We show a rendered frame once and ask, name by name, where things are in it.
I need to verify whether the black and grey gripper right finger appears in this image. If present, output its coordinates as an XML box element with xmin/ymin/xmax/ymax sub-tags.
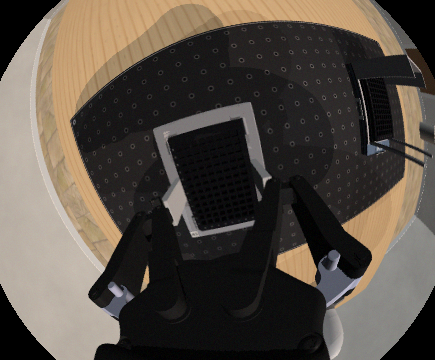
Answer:
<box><xmin>218</xmin><ymin>159</ymin><xmax>372</xmax><ymax>318</ymax></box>

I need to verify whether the black well plate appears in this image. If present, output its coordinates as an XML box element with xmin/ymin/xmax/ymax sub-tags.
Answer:
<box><xmin>359</xmin><ymin>77</ymin><xmax>394</xmax><ymax>142</ymax></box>
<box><xmin>167</xmin><ymin>118</ymin><xmax>259</xmax><ymax>231</ymax></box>

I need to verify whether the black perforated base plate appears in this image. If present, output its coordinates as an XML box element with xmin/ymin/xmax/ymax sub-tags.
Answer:
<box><xmin>70</xmin><ymin>20</ymin><xmax>405</xmax><ymax>235</ymax></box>

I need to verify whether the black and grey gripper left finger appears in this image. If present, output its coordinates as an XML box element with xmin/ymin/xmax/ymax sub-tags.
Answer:
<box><xmin>88</xmin><ymin>178</ymin><xmax>187</xmax><ymax>321</ymax></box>

